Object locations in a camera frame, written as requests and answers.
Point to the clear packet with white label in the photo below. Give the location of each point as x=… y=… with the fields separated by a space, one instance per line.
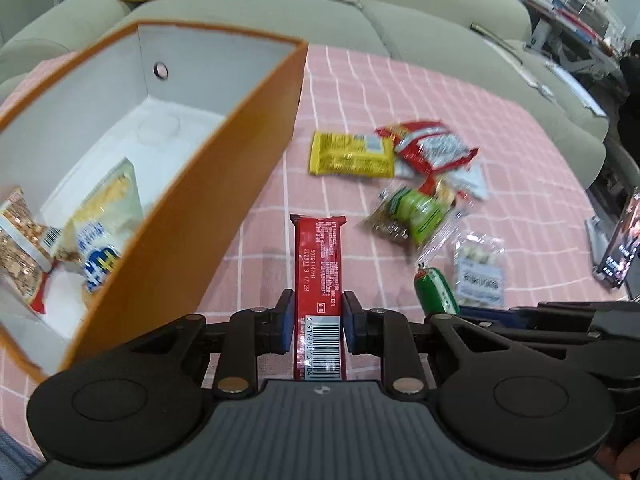
x=480 y=275

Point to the yellow snack packet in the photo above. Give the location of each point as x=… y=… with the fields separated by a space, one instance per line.
x=350 y=155

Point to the grey phone stand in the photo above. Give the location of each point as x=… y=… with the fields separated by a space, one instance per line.
x=595 y=240

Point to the green snack packet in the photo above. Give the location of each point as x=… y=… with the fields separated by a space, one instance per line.
x=415 y=210

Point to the pink checked tablecloth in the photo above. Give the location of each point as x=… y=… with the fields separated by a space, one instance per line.
x=350 y=90

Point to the pale green sofa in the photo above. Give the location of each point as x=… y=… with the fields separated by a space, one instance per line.
x=425 y=25

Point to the smartphone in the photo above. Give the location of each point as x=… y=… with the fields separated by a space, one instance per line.
x=622 y=245

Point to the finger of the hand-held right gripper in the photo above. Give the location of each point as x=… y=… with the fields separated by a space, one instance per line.
x=590 y=306
x=490 y=314

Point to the cluttered desk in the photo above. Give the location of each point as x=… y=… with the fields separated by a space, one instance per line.
x=575 y=15

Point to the orange cardboard box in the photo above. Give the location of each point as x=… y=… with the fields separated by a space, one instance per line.
x=240 y=160

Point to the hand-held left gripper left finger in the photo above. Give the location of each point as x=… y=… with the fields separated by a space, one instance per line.
x=286 y=321

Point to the red snack bar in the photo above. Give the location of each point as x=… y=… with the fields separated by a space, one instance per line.
x=320 y=270

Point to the white papers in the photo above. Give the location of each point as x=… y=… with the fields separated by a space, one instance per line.
x=575 y=85

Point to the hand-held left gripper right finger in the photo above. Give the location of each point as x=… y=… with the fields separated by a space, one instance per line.
x=352 y=322

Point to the green wrapped sausage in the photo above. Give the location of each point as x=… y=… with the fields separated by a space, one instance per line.
x=435 y=290

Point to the brown snack packet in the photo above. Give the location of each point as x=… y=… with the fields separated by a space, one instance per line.
x=20 y=250

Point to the white and blue snack packet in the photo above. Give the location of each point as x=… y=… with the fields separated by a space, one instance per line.
x=107 y=210

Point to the red snack packet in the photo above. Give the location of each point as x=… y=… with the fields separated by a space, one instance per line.
x=430 y=147

